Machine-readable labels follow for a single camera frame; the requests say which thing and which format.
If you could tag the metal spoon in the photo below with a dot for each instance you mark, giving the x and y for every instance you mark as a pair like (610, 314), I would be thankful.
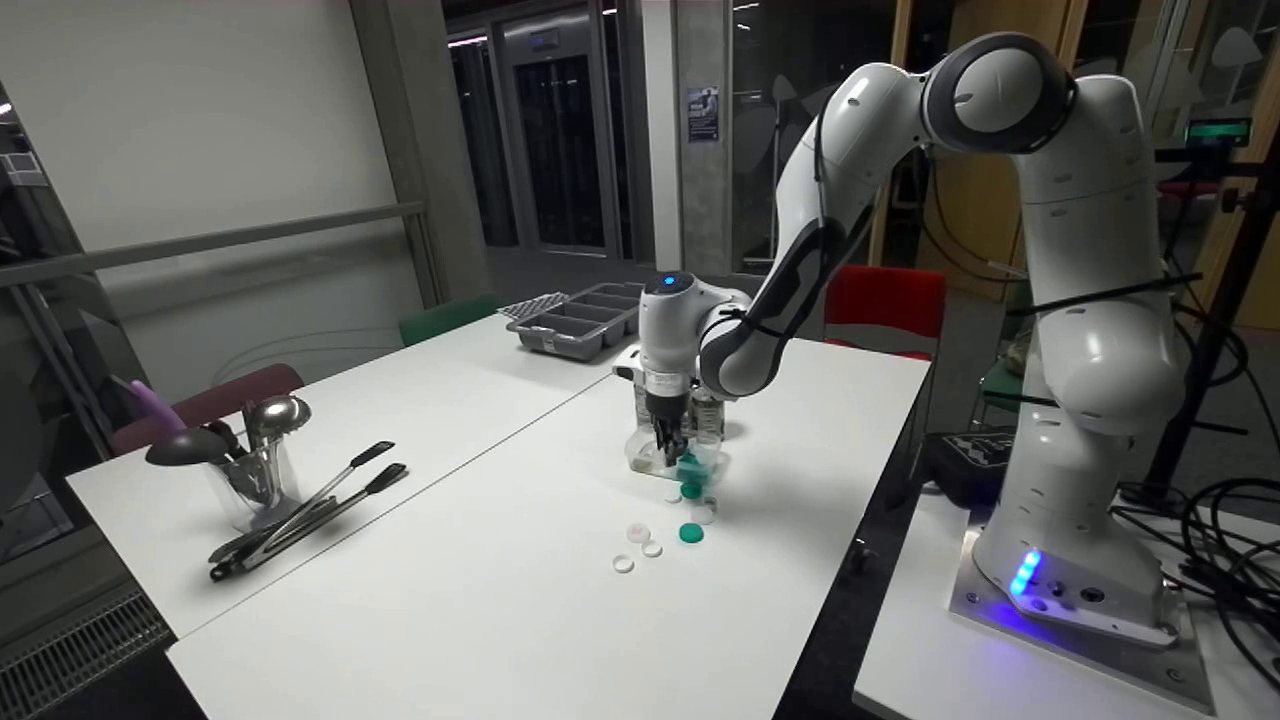
(279, 418)

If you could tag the green chair with armrests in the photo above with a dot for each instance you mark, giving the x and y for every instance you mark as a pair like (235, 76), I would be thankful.
(1011, 385)

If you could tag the purple spatula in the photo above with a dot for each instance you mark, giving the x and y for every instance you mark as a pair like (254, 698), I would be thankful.
(155, 406)

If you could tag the white plastic bottle cap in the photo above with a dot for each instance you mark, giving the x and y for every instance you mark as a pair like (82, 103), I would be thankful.
(643, 535)

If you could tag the small labelled glass jar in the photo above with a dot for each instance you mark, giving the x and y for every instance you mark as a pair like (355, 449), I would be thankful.
(711, 415)

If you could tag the green padded chair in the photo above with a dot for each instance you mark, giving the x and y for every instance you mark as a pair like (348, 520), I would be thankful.
(445, 316)

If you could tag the black ladle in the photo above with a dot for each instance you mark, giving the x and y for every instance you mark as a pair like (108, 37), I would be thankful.
(184, 445)

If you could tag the black tripod stand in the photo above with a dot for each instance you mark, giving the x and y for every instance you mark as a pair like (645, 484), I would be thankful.
(1220, 321)

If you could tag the green plastic bottle cap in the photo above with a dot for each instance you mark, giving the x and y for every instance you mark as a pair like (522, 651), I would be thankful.
(691, 535)
(694, 464)
(699, 497)

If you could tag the black metal tongs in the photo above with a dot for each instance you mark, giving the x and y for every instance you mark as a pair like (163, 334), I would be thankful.
(320, 513)
(315, 491)

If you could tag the small wall sign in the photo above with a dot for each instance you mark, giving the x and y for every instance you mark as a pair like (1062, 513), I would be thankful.
(701, 114)

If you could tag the metal railing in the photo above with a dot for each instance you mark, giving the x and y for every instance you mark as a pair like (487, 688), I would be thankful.
(202, 245)

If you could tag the red padded chair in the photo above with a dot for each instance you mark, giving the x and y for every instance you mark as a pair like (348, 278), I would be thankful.
(885, 305)

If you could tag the black control box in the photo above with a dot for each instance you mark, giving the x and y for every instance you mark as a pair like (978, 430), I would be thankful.
(967, 464)

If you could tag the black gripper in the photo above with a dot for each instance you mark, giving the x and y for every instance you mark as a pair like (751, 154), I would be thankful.
(665, 406)

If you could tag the clear plastic bottle cap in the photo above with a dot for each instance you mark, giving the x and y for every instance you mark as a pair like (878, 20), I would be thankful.
(622, 567)

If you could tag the clear utensil holder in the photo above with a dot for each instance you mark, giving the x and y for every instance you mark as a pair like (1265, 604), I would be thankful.
(267, 472)

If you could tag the white cap pink print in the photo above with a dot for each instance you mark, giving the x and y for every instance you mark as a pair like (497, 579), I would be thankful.
(654, 550)

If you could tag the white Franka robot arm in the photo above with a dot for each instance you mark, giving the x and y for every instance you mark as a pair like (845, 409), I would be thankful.
(1093, 360)

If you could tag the grey cutlery tray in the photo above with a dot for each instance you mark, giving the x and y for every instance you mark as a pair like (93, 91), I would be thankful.
(576, 321)

